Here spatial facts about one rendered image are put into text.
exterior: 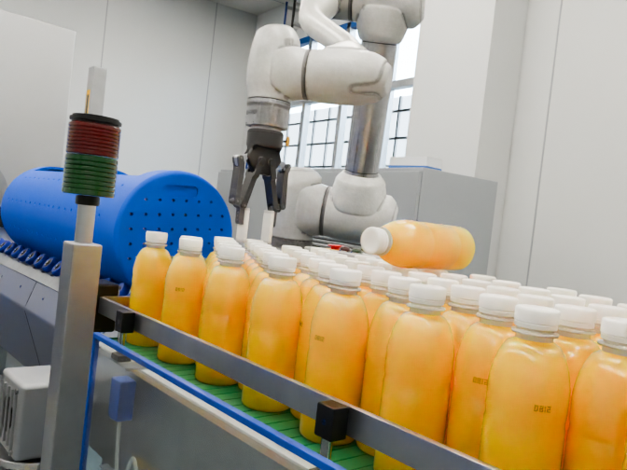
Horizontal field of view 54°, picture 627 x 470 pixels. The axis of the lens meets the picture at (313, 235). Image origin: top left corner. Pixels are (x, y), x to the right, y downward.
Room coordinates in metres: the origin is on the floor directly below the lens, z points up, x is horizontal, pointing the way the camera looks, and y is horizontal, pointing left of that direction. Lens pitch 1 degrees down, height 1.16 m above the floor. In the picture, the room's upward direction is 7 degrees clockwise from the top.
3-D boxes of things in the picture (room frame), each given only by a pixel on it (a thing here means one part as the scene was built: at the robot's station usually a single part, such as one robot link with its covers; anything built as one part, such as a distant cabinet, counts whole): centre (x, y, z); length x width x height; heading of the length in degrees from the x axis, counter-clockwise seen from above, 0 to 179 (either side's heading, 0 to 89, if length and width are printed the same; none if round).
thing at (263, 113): (1.27, 0.12, 1.36); 0.09 x 0.09 x 0.06
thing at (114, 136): (0.78, 0.29, 1.23); 0.06 x 0.06 x 0.04
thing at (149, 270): (1.13, 0.29, 1.00); 0.07 x 0.07 x 0.19
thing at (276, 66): (1.27, 0.11, 1.47); 0.13 x 0.11 x 0.16; 80
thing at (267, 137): (1.27, 0.12, 1.29); 0.08 x 0.07 x 0.09; 131
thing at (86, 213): (0.78, 0.29, 1.18); 0.06 x 0.06 x 0.16
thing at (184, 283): (1.04, 0.20, 1.00); 0.07 x 0.07 x 0.19
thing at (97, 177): (0.78, 0.29, 1.18); 0.06 x 0.06 x 0.05
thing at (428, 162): (3.09, -0.46, 1.48); 0.24 x 0.12 x 0.08; 41
